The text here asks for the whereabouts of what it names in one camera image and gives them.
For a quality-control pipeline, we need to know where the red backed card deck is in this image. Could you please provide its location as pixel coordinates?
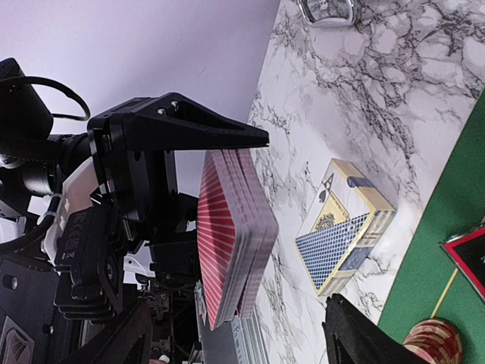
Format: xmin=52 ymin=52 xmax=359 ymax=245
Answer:
xmin=196 ymin=149 xmax=279 ymax=329

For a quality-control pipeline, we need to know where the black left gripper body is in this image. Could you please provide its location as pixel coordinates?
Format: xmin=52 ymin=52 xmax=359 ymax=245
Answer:
xmin=54 ymin=116 xmax=200 ymax=322

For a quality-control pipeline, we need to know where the aluminium poker case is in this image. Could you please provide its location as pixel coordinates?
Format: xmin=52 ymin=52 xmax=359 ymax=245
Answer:
xmin=296 ymin=0 xmax=360 ymax=27

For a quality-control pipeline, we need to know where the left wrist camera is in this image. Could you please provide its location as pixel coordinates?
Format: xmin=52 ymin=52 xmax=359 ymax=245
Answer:
xmin=41 ymin=157 xmax=156 ymax=281

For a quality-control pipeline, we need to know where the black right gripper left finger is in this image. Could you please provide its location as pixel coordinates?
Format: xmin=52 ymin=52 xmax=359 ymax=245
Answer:
xmin=62 ymin=299 xmax=152 ymax=364

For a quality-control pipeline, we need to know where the round green poker mat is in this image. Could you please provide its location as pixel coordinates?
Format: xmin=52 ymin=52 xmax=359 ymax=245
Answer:
xmin=378 ymin=98 xmax=484 ymax=342

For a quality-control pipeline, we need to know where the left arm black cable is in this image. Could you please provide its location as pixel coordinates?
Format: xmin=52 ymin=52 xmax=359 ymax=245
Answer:
xmin=11 ymin=75 xmax=92 ymax=122

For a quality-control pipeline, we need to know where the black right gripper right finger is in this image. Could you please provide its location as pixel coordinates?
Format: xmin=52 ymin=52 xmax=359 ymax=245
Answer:
xmin=322 ymin=293 xmax=424 ymax=364

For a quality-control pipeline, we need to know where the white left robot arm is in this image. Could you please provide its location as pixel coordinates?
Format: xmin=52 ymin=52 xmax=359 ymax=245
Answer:
xmin=1 ymin=58 xmax=269 ymax=324

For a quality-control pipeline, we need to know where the red chip stack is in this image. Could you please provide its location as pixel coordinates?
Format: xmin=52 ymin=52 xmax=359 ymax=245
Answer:
xmin=402 ymin=318 xmax=464 ymax=364

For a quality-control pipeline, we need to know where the triangular all in button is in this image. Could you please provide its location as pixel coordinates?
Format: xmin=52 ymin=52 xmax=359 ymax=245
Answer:
xmin=441 ymin=223 xmax=485 ymax=301

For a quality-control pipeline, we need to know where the front aluminium rail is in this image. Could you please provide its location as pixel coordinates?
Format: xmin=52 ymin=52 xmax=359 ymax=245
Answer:
xmin=194 ymin=281 xmax=270 ymax=364

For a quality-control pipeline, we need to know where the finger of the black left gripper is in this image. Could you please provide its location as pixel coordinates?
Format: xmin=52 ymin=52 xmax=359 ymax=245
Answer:
xmin=123 ymin=93 xmax=269 ymax=152

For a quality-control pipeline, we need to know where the blue card box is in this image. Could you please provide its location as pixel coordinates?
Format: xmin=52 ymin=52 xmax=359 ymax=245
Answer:
xmin=295 ymin=158 xmax=396 ymax=296

